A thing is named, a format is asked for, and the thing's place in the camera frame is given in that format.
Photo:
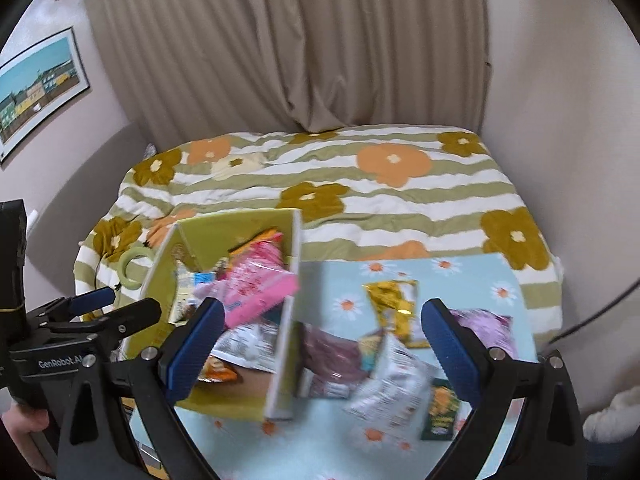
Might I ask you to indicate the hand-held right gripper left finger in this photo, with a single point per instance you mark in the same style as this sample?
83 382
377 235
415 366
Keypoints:
192 350

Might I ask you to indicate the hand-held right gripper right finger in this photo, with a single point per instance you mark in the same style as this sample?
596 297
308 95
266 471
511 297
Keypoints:
452 352

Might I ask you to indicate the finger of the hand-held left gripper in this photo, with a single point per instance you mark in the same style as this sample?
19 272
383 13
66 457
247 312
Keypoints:
135 312
92 299

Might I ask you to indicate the light blue white snack packet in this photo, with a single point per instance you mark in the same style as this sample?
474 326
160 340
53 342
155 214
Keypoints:
245 347

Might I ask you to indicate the pale pink snack packet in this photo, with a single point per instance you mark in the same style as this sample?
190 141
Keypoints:
212 292

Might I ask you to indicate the white grey snack packet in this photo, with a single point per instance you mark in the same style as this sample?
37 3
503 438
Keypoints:
390 390

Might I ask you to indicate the bright pink snack packet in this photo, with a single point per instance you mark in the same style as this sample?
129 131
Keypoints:
255 280

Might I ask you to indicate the yellow-green cardboard box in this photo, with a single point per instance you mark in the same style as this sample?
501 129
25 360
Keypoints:
280 390

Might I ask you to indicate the person's left hand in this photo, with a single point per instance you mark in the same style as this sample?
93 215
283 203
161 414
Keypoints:
17 425

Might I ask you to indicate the lilac snack packet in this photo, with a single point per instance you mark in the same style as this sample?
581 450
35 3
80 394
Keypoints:
487 330

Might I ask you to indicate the dark green snack packet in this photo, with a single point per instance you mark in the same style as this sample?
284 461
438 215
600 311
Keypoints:
440 410

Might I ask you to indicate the gold snack packet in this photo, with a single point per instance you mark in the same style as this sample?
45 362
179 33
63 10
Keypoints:
392 310

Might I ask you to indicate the small yellow blue snack packet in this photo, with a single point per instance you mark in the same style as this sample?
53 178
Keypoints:
372 350

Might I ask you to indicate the dark purple snack packet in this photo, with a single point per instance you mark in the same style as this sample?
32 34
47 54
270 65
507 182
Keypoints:
330 360

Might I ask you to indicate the black curved stand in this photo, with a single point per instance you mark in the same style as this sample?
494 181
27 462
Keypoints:
590 317

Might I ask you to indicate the floral striped blanket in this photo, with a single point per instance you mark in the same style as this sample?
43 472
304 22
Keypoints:
400 210

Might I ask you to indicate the daisy print tablecloth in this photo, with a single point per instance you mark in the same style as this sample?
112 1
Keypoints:
325 450

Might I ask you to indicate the beige curtain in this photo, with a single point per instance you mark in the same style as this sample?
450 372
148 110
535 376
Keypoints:
300 35

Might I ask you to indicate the white wall switch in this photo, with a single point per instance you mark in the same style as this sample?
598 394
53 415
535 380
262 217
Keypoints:
32 219

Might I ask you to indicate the wall poster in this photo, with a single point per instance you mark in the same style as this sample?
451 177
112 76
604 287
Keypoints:
40 90

